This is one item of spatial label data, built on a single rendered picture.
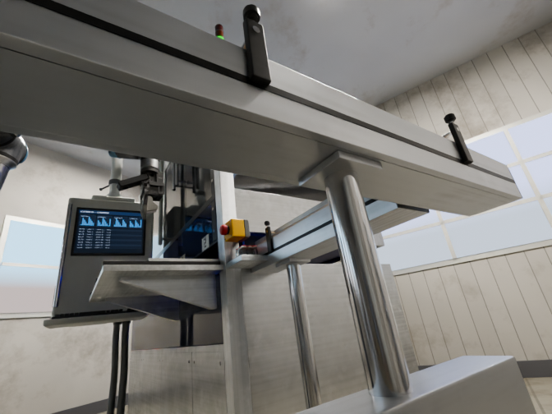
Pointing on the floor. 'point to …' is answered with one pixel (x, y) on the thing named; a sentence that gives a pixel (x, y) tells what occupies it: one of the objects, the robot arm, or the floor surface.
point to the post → (232, 305)
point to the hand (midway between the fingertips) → (142, 215)
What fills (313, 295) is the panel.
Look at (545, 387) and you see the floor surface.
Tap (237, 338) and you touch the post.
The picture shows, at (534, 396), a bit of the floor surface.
